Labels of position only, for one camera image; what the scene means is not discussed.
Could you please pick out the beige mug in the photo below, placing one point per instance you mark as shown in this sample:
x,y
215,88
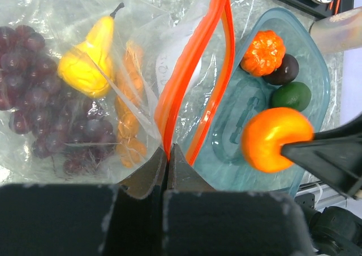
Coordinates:
x,y
339,32

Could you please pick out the black serving tray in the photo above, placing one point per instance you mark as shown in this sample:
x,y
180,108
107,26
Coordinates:
x,y
321,10

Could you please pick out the dark red grape bunch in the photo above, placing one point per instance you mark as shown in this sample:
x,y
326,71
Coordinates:
x,y
46,124

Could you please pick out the smooth orange persimmon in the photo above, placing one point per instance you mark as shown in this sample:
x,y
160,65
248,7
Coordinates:
x,y
265,134

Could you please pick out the dark purple plum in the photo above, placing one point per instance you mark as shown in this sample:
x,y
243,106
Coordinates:
x,y
286,73

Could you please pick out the orange dried fruit slice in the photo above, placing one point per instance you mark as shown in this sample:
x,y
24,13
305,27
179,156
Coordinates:
x,y
131,151

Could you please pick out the yellow pear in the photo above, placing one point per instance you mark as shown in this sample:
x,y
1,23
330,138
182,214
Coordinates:
x,y
88,66

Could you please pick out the teal plastic food tray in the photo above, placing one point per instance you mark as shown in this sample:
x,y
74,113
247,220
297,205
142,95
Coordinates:
x,y
220,161

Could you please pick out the clear zip top bag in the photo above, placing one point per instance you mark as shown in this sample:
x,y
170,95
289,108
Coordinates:
x,y
185,68

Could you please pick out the green lime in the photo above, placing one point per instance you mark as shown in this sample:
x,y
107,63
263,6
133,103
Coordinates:
x,y
295,95

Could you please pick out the textured orange tangerine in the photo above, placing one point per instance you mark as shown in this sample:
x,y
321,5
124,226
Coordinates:
x,y
264,55

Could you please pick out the orange plastic fork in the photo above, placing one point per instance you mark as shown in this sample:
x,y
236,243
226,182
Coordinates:
x,y
334,5

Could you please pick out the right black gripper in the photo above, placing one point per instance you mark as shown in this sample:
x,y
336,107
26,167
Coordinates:
x,y
337,163

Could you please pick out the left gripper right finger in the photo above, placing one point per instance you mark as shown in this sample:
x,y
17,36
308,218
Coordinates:
x,y
199,220

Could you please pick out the orange dried fruit piece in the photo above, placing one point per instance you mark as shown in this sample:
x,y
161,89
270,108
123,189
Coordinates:
x,y
130,83

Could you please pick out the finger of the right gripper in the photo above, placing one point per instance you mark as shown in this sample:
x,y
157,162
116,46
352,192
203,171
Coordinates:
x,y
348,131

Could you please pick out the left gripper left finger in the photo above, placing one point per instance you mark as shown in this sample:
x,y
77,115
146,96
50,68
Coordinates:
x,y
86,219

